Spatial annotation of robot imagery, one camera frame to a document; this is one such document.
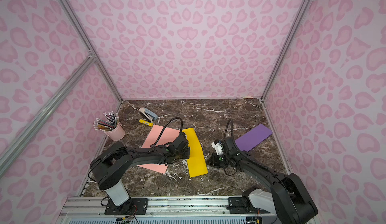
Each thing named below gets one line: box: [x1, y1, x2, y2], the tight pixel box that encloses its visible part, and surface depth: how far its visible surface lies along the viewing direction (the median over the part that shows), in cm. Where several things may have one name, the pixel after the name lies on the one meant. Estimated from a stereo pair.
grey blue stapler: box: [138, 106, 159, 124], surface depth 109 cm
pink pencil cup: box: [104, 122, 126, 142], surface depth 94 cm
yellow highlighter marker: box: [138, 119, 154, 128], surface depth 106 cm
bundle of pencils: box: [92, 110, 120, 133], surface depth 92 cm
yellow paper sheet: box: [181, 127, 209, 178], surface depth 89 cm
